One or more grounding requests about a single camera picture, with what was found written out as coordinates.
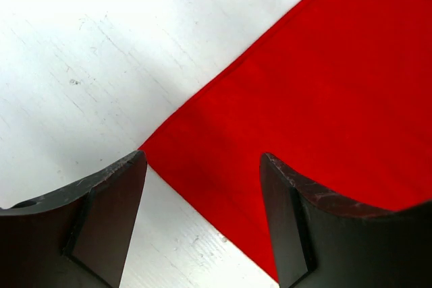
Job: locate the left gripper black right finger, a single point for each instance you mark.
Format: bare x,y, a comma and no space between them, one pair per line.
321,238

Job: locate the red t shirt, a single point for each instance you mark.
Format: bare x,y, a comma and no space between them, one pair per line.
339,90

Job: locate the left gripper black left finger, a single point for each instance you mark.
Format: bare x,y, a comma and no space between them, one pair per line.
77,235

